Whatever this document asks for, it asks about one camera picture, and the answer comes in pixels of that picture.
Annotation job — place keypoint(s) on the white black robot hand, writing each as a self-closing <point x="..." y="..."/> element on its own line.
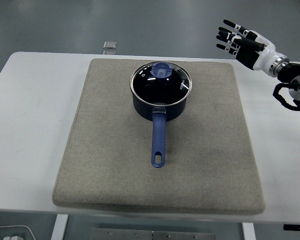
<point x="263" y="55"/>

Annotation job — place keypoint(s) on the glass pot lid blue knob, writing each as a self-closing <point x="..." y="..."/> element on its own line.
<point x="162" y="85"/>

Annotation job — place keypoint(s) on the small black bar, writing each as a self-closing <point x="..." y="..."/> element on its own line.
<point x="296" y="227"/>

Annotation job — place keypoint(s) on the beige fabric mat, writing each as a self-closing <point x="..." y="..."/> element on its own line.
<point x="115" y="150"/>

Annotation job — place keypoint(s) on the white table leg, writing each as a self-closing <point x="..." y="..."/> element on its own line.
<point x="248" y="231"/>
<point x="60" y="227"/>

